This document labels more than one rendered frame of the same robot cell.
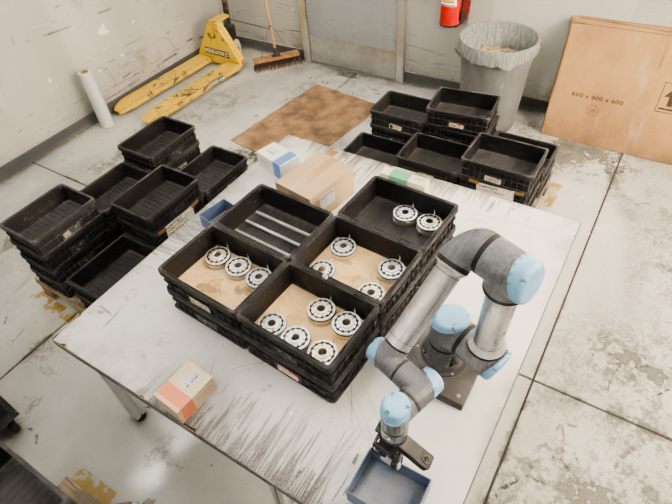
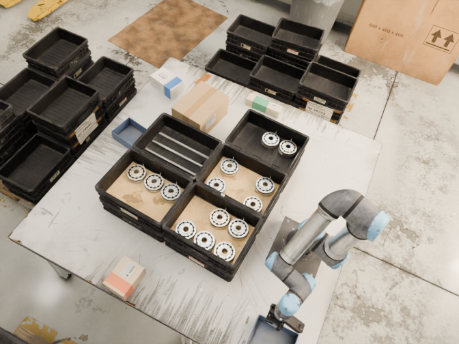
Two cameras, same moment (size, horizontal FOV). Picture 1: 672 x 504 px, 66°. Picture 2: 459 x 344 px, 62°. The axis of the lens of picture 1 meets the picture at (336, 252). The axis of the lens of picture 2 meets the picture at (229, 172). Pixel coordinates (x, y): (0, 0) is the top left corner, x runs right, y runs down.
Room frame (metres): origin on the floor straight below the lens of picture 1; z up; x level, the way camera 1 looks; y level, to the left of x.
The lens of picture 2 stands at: (0.29, 0.31, 2.60)
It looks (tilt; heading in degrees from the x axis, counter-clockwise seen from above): 56 degrees down; 343
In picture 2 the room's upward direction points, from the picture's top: 9 degrees clockwise
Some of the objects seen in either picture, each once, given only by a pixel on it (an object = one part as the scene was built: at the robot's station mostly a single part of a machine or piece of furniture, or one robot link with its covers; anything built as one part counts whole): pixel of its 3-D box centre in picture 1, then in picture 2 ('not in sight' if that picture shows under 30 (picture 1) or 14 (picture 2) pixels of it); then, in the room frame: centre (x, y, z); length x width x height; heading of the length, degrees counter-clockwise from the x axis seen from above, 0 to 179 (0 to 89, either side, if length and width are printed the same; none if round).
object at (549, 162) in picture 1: (517, 164); (331, 81); (2.63, -1.21, 0.26); 0.40 x 0.30 x 0.23; 54
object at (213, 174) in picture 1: (215, 189); (106, 93); (2.60, 0.72, 0.31); 0.40 x 0.30 x 0.34; 144
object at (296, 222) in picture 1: (275, 229); (178, 151); (1.56, 0.24, 0.87); 0.40 x 0.30 x 0.11; 51
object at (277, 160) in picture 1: (278, 161); (167, 83); (2.22, 0.25, 0.75); 0.20 x 0.12 x 0.09; 40
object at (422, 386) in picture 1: (416, 385); (299, 285); (0.69, -0.18, 1.05); 0.11 x 0.11 x 0.08; 37
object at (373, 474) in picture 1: (388, 489); (272, 340); (0.55, -0.09, 0.74); 0.20 x 0.15 x 0.07; 55
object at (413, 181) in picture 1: (404, 180); (263, 105); (1.98, -0.36, 0.73); 0.24 x 0.06 x 0.06; 54
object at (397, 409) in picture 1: (396, 413); (287, 305); (0.62, -0.11, 1.05); 0.09 x 0.08 x 0.11; 127
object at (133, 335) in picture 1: (338, 327); (215, 211); (1.42, 0.02, 0.35); 1.60 x 1.60 x 0.70; 54
